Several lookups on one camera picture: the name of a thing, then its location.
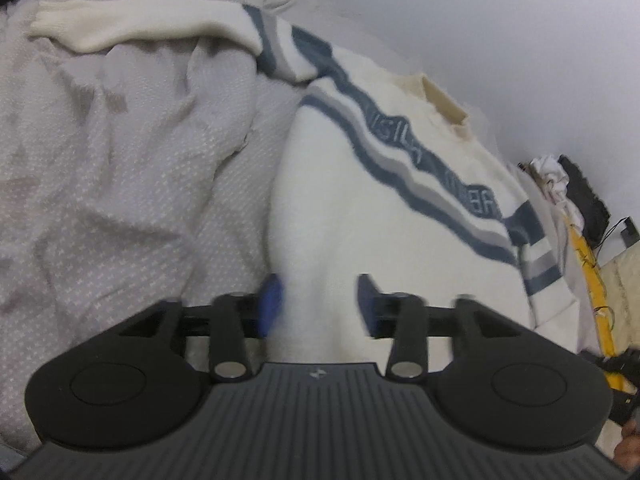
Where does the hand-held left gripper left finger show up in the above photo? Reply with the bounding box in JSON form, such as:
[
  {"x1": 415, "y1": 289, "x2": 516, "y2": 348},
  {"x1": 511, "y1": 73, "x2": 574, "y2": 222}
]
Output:
[{"x1": 112, "y1": 274, "x2": 286, "y2": 382}]

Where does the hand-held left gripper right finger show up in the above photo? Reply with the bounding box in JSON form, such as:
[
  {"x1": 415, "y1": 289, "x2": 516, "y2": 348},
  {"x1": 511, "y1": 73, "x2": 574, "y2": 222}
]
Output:
[{"x1": 355, "y1": 274, "x2": 526, "y2": 381}]

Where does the cream sweater with blue stripes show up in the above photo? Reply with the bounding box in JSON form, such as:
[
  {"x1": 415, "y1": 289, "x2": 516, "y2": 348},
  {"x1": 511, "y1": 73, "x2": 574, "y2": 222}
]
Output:
[{"x1": 27, "y1": 0, "x2": 582, "y2": 367}]

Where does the person's right hand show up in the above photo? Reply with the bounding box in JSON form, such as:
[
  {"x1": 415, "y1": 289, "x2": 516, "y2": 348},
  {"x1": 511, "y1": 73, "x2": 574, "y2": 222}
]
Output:
[{"x1": 614, "y1": 419, "x2": 640, "y2": 472}]

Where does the cream textured cloth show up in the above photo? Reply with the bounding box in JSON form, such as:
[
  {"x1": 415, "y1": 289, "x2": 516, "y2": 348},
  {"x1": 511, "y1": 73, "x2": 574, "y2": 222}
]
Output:
[{"x1": 596, "y1": 247, "x2": 640, "y2": 357}]

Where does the black bag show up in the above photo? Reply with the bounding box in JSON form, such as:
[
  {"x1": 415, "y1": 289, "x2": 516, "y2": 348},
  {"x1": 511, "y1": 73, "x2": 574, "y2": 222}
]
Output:
[{"x1": 556, "y1": 154, "x2": 612, "y2": 244}]

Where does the grey dotted bed blanket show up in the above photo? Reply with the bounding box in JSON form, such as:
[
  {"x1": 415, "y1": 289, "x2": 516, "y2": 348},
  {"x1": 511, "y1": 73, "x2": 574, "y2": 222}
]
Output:
[{"x1": 0, "y1": 0, "x2": 603, "y2": 457}]

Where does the white crumpled cloth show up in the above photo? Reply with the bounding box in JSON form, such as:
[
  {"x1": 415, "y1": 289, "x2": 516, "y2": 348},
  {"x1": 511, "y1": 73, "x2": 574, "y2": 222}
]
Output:
[{"x1": 529, "y1": 154, "x2": 586, "y2": 227}]

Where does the black charger cable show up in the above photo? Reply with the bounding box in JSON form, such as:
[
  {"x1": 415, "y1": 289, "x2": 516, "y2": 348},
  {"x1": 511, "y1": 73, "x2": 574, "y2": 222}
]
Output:
[{"x1": 596, "y1": 215, "x2": 632, "y2": 252}]

